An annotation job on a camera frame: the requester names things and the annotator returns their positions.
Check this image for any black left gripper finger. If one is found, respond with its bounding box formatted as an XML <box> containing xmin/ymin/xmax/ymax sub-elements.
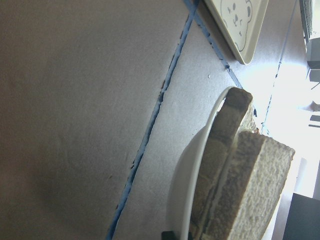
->
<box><xmin>161</xmin><ymin>231</ymin><xmax>175</xmax><ymax>240</ymax></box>

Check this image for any white round plate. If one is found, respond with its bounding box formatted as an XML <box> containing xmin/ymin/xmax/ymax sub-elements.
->
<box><xmin>165</xmin><ymin>86</ymin><xmax>242</xmax><ymax>240</ymax></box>

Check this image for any brown bread slice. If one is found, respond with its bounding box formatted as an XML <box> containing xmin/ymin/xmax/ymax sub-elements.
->
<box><xmin>199</xmin><ymin>131</ymin><xmax>295</xmax><ymax>240</ymax></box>

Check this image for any bread slice under egg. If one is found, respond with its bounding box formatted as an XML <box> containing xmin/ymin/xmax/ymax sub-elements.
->
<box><xmin>189</xmin><ymin>87</ymin><xmax>256</xmax><ymax>240</ymax></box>

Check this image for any cream bear serving tray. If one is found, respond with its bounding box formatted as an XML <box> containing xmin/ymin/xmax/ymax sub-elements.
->
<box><xmin>205</xmin><ymin>0</ymin><xmax>269</xmax><ymax>65</ymax></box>

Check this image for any black keyboard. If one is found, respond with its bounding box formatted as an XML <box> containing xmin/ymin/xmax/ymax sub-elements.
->
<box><xmin>299</xmin><ymin>0</ymin><xmax>313</xmax><ymax>43</ymax></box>

